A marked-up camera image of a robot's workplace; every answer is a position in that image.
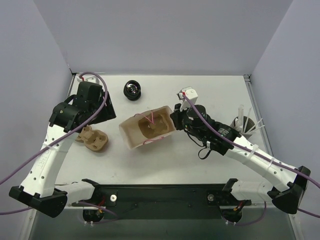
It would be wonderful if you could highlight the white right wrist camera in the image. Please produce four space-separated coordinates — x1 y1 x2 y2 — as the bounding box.
177 86 198 112

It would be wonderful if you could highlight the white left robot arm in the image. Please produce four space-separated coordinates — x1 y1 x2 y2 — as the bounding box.
9 81 116 218

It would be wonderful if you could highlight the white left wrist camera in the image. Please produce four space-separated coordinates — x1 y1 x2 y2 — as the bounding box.
76 75 100 84

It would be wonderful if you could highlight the grey cylindrical utensil holder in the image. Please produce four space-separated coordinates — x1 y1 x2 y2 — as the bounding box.
230 116 257 140

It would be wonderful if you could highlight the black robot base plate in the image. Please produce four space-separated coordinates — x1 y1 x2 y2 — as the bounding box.
77 184 252 223

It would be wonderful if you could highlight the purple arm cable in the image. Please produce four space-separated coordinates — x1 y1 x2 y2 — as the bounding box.
0 71 120 223
182 93 320 226

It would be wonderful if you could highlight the aluminium frame rail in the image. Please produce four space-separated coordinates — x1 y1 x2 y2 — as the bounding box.
28 186 298 211

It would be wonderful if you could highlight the pink cream paper bag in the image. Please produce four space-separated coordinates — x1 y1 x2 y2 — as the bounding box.
118 105 176 150

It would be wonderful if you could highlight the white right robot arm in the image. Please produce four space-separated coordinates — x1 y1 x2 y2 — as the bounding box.
170 103 311 215

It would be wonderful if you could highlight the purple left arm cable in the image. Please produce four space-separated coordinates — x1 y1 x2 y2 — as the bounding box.
0 71 120 223

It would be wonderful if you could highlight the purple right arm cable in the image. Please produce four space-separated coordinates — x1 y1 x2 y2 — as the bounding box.
182 93 320 226

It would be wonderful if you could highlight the stack of black cup lids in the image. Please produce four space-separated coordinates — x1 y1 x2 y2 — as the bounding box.
123 80 142 101

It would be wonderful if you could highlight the white plastic fork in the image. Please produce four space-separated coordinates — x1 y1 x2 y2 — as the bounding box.
243 107 252 133

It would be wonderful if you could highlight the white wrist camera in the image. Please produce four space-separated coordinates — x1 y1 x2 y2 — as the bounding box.
177 86 198 112
76 75 100 84

